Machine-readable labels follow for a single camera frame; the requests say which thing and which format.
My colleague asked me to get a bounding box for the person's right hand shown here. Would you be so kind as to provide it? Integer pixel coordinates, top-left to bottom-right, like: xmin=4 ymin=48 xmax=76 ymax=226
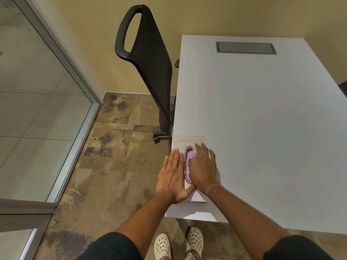
xmin=188 ymin=143 xmax=220 ymax=191

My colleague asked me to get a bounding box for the person's left hand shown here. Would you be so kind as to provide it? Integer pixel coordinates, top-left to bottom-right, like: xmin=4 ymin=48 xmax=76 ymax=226
xmin=155 ymin=148 xmax=196 ymax=205

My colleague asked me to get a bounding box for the oval pink dish silver rim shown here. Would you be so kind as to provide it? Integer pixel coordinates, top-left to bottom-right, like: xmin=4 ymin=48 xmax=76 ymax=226
xmin=184 ymin=145 xmax=196 ymax=185

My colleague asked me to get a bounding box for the person's left forearm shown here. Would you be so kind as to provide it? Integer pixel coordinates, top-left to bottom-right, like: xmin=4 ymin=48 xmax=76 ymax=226
xmin=115 ymin=189 xmax=177 ymax=260

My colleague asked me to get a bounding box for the person's right forearm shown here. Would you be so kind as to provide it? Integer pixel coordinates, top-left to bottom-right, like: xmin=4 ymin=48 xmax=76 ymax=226
xmin=199 ymin=182 xmax=292 ymax=255

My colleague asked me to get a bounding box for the white paper sheet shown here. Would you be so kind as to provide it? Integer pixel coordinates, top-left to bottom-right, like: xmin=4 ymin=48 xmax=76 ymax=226
xmin=171 ymin=135 xmax=207 ymax=204

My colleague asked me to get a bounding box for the person's white right clog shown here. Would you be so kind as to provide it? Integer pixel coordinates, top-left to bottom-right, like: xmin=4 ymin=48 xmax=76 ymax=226
xmin=185 ymin=226 xmax=204 ymax=260

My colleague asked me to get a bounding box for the person's white clog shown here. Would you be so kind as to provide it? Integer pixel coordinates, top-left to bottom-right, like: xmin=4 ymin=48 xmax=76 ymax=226
xmin=154 ymin=233 xmax=172 ymax=260
xmin=185 ymin=226 xmax=204 ymax=260

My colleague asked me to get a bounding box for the person's white left clog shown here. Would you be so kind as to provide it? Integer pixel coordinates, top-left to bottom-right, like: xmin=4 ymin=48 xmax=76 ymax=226
xmin=154 ymin=233 xmax=172 ymax=260

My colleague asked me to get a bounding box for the person's dark left sleeve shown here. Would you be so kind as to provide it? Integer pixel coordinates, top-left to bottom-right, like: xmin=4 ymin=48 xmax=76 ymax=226
xmin=83 ymin=232 xmax=145 ymax=260

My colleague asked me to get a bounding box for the person's dark sleeve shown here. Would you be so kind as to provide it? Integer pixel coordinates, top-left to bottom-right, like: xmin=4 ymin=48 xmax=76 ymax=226
xmin=83 ymin=232 xmax=145 ymax=260
xmin=264 ymin=235 xmax=340 ymax=260

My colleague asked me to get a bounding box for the black mesh office chair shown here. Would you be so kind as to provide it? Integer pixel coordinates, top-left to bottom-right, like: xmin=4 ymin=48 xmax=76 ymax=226
xmin=114 ymin=4 xmax=181 ymax=144

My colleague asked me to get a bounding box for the person's dark right sleeve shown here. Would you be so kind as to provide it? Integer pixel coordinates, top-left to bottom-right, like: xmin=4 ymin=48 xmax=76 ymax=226
xmin=264 ymin=235 xmax=340 ymax=260

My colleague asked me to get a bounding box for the grey table cable hatch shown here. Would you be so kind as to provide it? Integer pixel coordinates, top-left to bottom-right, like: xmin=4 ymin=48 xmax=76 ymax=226
xmin=216 ymin=42 xmax=277 ymax=55

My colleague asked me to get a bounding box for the glass partition aluminium frame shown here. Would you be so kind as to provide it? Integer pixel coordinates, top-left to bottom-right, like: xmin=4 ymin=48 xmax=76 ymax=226
xmin=0 ymin=0 xmax=102 ymax=260

